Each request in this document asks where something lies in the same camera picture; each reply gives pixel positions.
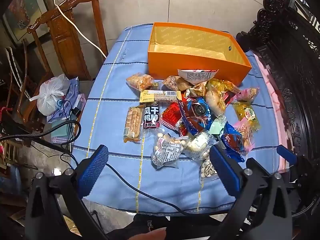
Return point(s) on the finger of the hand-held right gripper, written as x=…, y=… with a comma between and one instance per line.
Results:
x=286, y=153

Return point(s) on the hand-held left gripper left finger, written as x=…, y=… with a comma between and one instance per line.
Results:
x=93, y=170

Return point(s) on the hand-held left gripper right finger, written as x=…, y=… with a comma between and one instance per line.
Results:
x=225, y=172

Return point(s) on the yellow snack bar packet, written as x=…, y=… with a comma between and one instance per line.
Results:
x=160, y=96

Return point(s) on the person's left hand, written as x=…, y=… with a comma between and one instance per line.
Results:
x=148, y=234

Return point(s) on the clear white candy packet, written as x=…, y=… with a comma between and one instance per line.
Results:
x=167, y=150
x=206, y=170
x=198, y=143

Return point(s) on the blue red snack packet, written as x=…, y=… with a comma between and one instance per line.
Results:
x=231, y=140

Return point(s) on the pink long biscuit packet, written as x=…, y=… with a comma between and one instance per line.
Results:
x=246, y=135

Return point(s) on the mint green snack packet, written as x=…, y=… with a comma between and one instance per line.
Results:
x=217, y=127

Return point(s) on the yellow green pickle packet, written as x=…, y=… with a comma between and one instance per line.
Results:
x=246, y=113

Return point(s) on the beige bread packet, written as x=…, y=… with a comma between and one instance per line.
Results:
x=132, y=123

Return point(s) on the blue striped tablecloth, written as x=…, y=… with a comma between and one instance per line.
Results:
x=112, y=110

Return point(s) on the blue round label packet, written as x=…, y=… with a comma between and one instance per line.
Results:
x=198, y=115

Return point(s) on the clear bun packet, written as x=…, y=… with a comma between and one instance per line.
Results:
x=216, y=102

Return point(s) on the pink cookie packet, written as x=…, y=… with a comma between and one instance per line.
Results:
x=247, y=93

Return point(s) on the dark red chocolate wrapper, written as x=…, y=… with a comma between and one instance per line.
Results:
x=228, y=97

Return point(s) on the pink cloth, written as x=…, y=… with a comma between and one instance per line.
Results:
x=265, y=80

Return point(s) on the black snack packet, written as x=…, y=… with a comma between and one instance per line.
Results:
x=151, y=117

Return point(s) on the golden snack packet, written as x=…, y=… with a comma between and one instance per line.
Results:
x=222, y=85

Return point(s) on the orange white snack packet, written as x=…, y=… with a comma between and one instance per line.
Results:
x=198, y=88

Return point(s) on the white plastic bag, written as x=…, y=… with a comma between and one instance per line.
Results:
x=50, y=92

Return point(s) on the dark carved wooden furniture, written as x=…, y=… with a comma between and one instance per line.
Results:
x=287, y=55

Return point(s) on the slender wooden chair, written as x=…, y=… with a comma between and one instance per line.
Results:
x=25, y=100

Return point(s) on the orange crisp snack packet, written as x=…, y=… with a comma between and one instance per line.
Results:
x=140, y=81

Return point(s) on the carved wooden chair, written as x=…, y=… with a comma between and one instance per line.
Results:
x=62, y=37

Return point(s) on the framed painting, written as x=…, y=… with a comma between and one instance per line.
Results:
x=22, y=12

